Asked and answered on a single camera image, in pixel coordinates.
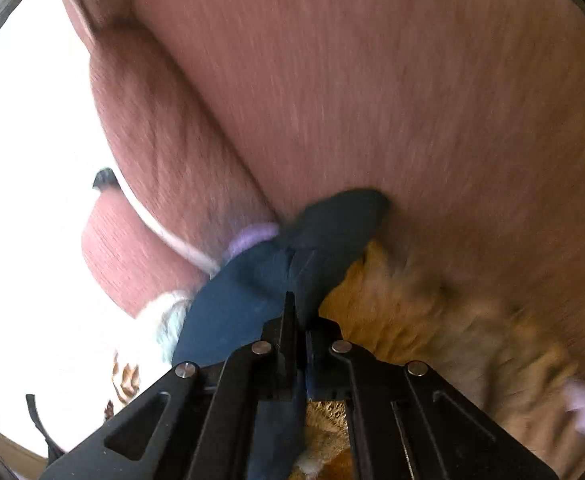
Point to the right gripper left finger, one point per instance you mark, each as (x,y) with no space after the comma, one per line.
(194,422)

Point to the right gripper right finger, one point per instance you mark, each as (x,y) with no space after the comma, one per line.
(408,422)

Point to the navy blue zip garment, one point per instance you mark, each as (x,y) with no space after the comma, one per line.
(309,257)

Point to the tan ruffled bed cover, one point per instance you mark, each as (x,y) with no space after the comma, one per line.
(498,356)

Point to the leaf print fleece blanket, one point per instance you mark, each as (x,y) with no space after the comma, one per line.
(144,354)

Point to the pink quilted pillow left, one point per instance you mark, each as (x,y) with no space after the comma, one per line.
(128,260)

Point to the pink quilted pillow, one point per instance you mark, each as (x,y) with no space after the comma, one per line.
(175,165)
(128,260)

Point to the small black clip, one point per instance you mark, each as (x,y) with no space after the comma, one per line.
(104,179)

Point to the pink quilted pillow right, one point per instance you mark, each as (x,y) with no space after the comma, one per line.
(175,165)

